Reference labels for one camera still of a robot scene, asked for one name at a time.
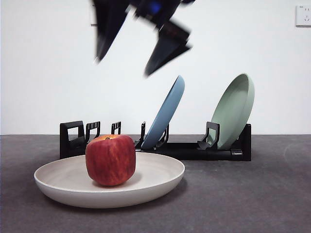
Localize red apple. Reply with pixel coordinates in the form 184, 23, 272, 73
85, 134, 137, 187

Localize cream yellow plate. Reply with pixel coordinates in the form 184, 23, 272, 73
34, 152, 186, 209

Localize blue plate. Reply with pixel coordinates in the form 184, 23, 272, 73
140, 74, 186, 150

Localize green plate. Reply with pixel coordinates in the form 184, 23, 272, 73
210, 73, 255, 150

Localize black plate rack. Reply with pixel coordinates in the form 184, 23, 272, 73
59, 120, 252, 162

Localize white wall socket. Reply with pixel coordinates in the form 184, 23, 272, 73
295, 5, 311, 28
90, 4, 97, 27

